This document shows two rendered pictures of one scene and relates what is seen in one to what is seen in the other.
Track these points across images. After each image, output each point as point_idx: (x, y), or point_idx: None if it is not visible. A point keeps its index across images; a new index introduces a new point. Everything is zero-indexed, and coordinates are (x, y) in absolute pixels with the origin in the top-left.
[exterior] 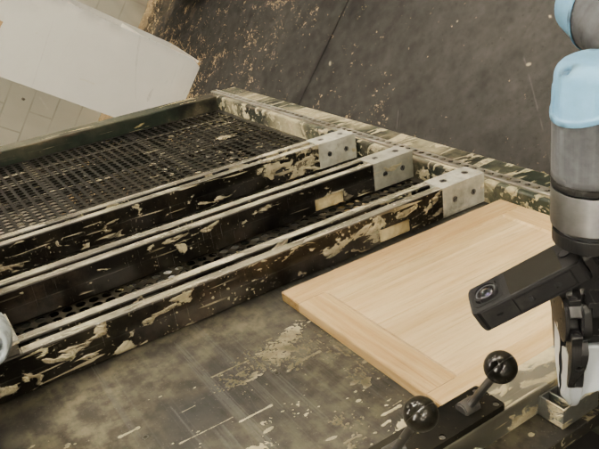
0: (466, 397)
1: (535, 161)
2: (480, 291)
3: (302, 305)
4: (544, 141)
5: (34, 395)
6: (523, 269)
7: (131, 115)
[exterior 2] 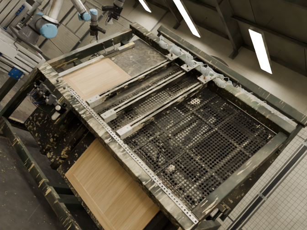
0: (106, 53)
1: (33, 225)
2: (104, 30)
3: (127, 74)
4: (24, 225)
5: None
6: (100, 28)
7: (226, 187)
